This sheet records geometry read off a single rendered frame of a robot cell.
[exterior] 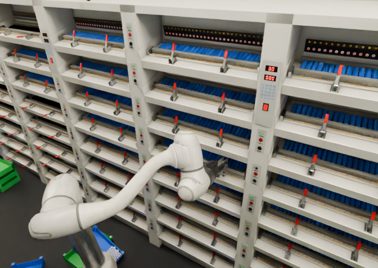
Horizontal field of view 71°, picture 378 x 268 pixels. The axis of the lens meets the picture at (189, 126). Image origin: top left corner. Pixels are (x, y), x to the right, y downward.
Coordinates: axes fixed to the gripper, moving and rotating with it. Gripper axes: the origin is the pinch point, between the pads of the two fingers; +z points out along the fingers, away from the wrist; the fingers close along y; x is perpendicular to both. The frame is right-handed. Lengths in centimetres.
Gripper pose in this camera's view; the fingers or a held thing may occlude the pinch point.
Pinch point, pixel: (223, 161)
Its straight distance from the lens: 144.1
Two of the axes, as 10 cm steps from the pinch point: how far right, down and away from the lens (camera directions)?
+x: -1.2, 9.5, 2.8
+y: -8.7, -2.4, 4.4
